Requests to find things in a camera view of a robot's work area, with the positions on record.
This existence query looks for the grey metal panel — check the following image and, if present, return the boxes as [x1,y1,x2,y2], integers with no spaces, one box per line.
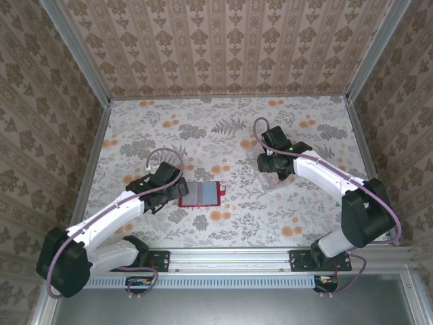
[55,274,409,325]

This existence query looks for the thin aluminium table rail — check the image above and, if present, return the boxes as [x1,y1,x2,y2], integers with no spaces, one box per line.
[108,94,349,102]

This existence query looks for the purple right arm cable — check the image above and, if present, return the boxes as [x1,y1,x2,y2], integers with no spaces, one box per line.
[252,116,403,299]

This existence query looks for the aluminium side rail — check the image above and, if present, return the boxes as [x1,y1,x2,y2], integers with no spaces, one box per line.
[72,101,112,224]
[344,96,401,247]

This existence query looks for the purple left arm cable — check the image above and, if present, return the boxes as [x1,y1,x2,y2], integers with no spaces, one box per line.
[47,148,186,299]

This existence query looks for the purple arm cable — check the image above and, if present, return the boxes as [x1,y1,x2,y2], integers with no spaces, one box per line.
[47,148,186,299]
[252,116,403,299]

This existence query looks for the slotted grey cable duct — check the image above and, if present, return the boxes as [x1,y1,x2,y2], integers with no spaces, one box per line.
[83,274,339,290]

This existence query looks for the small black connector board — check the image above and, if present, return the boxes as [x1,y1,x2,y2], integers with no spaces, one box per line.
[125,276,152,288]
[313,276,339,293]

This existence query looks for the red leather card holder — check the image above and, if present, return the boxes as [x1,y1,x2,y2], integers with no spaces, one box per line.
[178,181,227,209]

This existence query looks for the wide aluminium mounting beam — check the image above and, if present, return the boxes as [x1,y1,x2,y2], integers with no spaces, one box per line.
[84,246,419,276]

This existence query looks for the floral white tablecloth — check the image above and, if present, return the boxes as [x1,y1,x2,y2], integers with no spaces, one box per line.
[81,95,390,248]

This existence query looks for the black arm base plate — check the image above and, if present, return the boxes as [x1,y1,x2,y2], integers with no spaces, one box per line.
[110,249,170,274]
[290,248,352,274]

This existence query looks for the short aluminium frame post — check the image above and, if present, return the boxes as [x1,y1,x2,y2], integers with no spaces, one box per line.
[398,274,422,325]
[35,294,58,325]

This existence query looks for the light blue card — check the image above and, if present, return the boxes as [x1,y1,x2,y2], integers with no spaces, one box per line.
[201,183,219,205]

